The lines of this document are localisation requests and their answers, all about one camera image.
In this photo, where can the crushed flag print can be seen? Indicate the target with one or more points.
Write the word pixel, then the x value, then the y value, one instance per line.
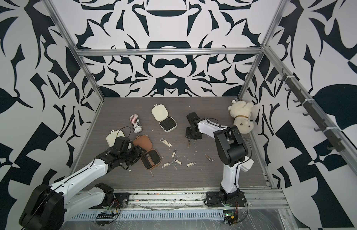
pixel 136 124

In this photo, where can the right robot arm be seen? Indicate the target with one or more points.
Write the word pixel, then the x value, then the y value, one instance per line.
pixel 231 149

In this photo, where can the cream nail kit case centre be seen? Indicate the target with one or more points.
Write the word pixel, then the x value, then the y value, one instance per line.
pixel 161 115

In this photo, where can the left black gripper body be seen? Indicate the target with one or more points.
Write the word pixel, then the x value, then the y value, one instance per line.
pixel 133 155

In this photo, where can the right circuit board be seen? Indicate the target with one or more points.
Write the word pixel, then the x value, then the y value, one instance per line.
pixel 230 216

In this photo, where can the brown nail tool right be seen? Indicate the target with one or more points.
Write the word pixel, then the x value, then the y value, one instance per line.
pixel 209 158

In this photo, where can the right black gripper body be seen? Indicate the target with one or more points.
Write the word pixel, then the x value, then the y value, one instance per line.
pixel 189 134

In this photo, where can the cream nail kit case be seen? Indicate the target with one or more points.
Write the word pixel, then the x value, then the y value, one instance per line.
pixel 161 115
pixel 112 137

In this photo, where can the white teddy bear plush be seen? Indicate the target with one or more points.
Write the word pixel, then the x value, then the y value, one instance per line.
pixel 241 112

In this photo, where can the brown nail clipper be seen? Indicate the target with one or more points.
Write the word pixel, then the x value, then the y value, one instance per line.
pixel 151 162

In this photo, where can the silver cream nail clipper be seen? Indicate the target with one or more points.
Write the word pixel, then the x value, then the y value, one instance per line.
pixel 166 142

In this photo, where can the white box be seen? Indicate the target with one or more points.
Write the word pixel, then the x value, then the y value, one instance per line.
pixel 247 164

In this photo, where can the cream nail kit case left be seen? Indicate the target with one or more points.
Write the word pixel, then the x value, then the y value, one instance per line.
pixel 112 137

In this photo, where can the small cream clipper right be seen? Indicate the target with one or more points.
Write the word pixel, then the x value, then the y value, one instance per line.
pixel 191 164

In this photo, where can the small cream clipper left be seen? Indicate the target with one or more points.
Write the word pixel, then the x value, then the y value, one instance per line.
pixel 167 164

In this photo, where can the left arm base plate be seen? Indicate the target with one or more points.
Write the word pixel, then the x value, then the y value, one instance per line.
pixel 118 200

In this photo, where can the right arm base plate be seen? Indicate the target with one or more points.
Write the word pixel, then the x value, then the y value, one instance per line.
pixel 222 199

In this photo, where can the left circuit board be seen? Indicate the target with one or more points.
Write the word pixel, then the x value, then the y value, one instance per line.
pixel 104 218

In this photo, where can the circuit board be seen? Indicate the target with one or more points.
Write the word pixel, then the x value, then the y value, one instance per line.
pixel 104 218
pixel 230 216

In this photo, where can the wall hook rail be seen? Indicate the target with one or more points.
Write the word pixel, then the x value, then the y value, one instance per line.
pixel 314 111

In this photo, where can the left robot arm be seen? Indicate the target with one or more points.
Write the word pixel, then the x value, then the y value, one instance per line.
pixel 50 206

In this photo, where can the brown nail kit case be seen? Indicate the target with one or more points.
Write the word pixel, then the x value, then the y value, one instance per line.
pixel 144 142

